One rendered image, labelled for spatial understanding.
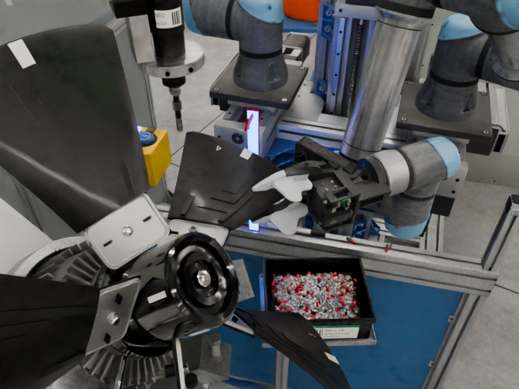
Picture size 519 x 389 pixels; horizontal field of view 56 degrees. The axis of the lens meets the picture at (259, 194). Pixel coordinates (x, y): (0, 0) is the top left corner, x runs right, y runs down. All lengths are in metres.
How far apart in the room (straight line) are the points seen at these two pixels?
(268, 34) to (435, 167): 0.61
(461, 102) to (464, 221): 1.41
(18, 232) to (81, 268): 0.15
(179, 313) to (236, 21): 0.88
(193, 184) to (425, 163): 0.38
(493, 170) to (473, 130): 1.56
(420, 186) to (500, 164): 1.96
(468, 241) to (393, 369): 1.13
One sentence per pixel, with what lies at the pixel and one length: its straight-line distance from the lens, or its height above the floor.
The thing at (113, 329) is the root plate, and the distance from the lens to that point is 0.60.
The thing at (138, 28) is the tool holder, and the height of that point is 1.50.
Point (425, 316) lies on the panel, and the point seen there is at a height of 0.64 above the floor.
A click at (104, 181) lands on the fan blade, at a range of 0.62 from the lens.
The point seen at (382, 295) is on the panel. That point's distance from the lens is 1.28.
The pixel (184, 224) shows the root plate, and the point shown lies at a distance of 0.72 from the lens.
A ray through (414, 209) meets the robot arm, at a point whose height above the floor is 1.11.
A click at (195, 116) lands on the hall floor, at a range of 3.22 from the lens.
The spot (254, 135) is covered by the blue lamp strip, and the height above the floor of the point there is 1.13.
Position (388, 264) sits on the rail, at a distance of 1.17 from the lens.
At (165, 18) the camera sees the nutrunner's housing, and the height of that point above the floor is 1.50.
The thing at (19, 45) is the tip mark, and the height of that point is 1.44.
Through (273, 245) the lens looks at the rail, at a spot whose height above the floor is 0.83.
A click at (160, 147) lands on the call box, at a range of 1.10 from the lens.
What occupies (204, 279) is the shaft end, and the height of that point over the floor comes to 1.22.
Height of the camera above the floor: 1.68
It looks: 41 degrees down
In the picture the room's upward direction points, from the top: straight up
